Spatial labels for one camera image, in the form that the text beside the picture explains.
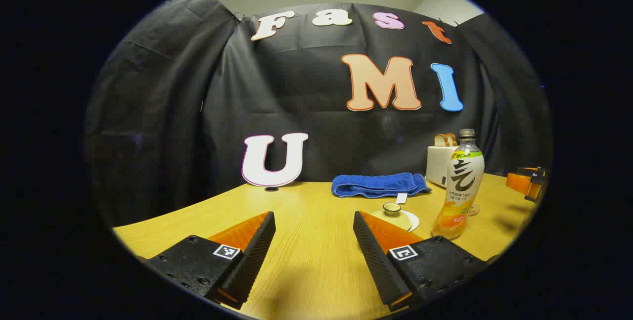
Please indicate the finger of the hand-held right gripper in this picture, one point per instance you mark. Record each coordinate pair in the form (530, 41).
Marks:
(534, 171)
(518, 184)

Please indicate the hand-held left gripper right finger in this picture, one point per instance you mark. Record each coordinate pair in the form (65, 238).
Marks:
(378, 260)

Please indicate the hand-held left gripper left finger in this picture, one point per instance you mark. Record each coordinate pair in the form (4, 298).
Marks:
(252, 260)

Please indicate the round cork coaster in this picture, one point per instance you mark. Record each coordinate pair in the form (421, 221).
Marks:
(475, 209)

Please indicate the cream teacup lid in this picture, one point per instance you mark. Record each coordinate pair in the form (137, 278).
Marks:
(392, 208)

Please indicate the clear water bottle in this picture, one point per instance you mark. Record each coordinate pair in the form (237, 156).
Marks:
(460, 186)

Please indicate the blue towel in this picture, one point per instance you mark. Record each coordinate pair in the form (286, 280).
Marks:
(376, 184)

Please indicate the toast slice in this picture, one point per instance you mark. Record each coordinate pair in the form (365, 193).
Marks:
(452, 139)
(439, 140)

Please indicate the white toaster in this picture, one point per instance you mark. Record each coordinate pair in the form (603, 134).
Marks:
(437, 164)

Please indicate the black backdrop cloth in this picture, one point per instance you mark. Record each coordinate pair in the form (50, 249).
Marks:
(306, 122)

